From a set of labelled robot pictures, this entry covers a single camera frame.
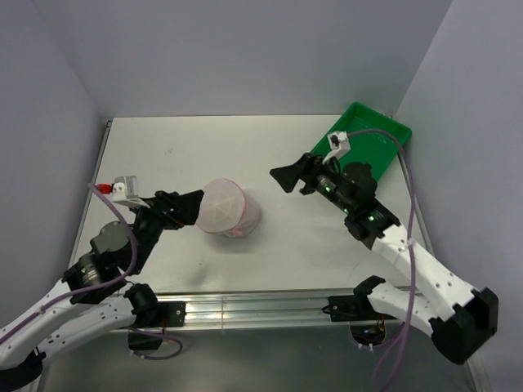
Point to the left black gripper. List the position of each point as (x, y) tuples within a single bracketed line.
[(176, 209)]

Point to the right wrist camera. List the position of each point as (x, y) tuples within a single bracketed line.
[(339, 145)]

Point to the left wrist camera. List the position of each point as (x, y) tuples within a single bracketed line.
[(123, 191)]

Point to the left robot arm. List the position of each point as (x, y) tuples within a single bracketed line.
[(93, 296)]

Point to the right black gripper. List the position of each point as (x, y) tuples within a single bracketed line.
[(307, 168)]

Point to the green plastic tray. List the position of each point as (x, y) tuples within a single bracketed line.
[(373, 148)]

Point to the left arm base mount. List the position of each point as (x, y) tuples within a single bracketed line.
[(150, 331)]

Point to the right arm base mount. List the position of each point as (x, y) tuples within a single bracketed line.
[(368, 327)]

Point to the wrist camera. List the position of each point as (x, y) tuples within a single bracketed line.
[(123, 191), (339, 145)]

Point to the aluminium mounting rail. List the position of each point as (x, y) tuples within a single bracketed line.
[(254, 310)]

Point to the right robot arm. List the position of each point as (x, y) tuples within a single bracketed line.
[(457, 317)]

